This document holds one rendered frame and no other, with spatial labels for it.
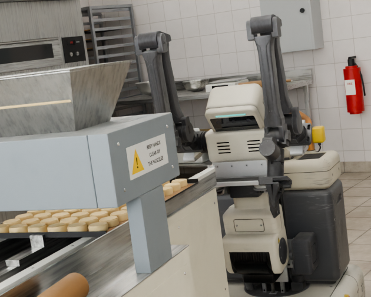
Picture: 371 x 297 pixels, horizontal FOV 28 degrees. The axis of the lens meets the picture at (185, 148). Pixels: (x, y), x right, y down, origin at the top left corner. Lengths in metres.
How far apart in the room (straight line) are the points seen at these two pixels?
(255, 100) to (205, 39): 4.71
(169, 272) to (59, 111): 0.47
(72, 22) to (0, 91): 4.93
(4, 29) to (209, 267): 3.91
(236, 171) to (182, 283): 1.05
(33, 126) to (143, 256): 0.39
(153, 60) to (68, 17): 3.95
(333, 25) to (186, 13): 1.58
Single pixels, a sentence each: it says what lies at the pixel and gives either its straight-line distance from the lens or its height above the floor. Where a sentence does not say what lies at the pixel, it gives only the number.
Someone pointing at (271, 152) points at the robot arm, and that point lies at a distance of 2.44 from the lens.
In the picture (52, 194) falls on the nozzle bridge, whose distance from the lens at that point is 1.64.
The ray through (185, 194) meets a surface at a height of 0.87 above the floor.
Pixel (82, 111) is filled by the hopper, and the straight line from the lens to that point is 1.68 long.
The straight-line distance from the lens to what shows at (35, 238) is 1.94.
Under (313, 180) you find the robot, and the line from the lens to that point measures 3.05.
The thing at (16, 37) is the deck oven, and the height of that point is 1.57.
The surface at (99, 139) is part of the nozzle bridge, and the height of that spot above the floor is 1.17.
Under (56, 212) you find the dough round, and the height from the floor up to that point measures 0.92.
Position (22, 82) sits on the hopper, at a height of 1.30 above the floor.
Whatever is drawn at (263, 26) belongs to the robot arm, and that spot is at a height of 1.36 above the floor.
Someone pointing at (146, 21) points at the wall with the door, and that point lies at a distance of 7.85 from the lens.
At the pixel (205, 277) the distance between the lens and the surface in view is 2.48.
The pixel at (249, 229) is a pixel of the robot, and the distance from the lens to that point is 2.90.
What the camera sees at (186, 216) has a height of 0.81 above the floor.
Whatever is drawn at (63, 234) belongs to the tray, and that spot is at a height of 0.91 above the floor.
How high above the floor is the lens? 1.34
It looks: 8 degrees down
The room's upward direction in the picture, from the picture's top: 7 degrees counter-clockwise
